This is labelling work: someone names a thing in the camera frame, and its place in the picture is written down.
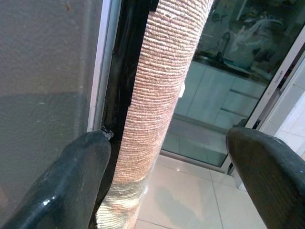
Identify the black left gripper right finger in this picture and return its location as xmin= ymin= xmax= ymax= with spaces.
xmin=225 ymin=126 xmax=305 ymax=229

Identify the grey frosted glass panel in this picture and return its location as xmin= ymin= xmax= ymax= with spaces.
xmin=0 ymin=0 xmax=112 ymax=215

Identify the black door frame post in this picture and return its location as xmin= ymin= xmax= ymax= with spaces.
xmin=89 ymin=0 xmax=159 ymax=229

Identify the silver door handle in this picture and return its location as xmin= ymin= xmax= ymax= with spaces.
xmin=274 ymin=70 xmax=284 ymax=84

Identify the sliding glass door aluminium frame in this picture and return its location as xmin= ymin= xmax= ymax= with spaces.
xmin=162 ymin=0 xmax=305 ymax=175

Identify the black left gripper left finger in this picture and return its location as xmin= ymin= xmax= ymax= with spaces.
xmin=0 ymin=130 xmax=112 ymax=229

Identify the rolled beige carpet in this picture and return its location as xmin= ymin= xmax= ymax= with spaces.
xmin=95 ymin=0 xmax=215 ymax=229

